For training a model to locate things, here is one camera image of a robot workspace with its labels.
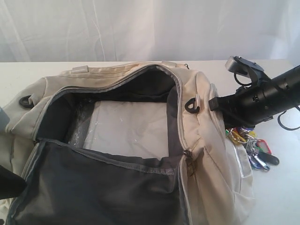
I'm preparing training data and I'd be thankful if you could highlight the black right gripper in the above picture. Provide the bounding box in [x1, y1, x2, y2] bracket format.
[209, 88, 274, 128]

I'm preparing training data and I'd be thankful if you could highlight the yellow key tag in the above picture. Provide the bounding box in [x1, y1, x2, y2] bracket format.
[246, 131, 257, 139]

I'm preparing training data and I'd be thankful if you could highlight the red key tag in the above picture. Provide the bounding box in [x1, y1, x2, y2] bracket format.
[255, 139, 272, 155]

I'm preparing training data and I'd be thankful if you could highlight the gold key ring zipper pull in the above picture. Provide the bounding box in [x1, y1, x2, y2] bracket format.
[186, 157, 197, 177]

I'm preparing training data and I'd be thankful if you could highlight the blue key tag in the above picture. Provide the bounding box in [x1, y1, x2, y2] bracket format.
[248, 153, 270, 171]

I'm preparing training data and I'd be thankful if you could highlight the black key tag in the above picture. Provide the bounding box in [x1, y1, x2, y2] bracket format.
[265, 154, 280, 165]

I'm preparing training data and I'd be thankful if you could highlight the beige duffel bag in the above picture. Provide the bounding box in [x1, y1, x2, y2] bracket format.
[0, 62, 255, 225]

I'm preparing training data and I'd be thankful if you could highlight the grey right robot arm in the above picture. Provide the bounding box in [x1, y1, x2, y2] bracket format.
[209, 66, 300, 129]

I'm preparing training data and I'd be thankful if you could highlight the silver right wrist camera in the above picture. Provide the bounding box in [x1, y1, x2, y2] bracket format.
[225, 56, 264, 80]

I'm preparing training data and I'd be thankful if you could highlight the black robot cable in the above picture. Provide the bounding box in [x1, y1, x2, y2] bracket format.
[232, 70, 300, 131]

